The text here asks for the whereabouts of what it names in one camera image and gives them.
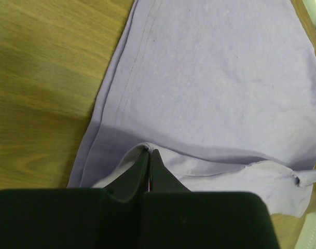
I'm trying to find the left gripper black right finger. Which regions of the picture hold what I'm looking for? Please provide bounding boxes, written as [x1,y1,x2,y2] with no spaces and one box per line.
[148,149,190,192]

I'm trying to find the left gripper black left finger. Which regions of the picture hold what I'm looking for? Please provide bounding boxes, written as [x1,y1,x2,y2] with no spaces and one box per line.
[103,149,149,203]

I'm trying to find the purple t shirt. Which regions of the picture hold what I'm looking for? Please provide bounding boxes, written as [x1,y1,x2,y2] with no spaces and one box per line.
[68,1,316,217]

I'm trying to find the white plastic laundry basket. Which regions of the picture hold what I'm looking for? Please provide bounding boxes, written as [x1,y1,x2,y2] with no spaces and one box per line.
[295,212,316,249]

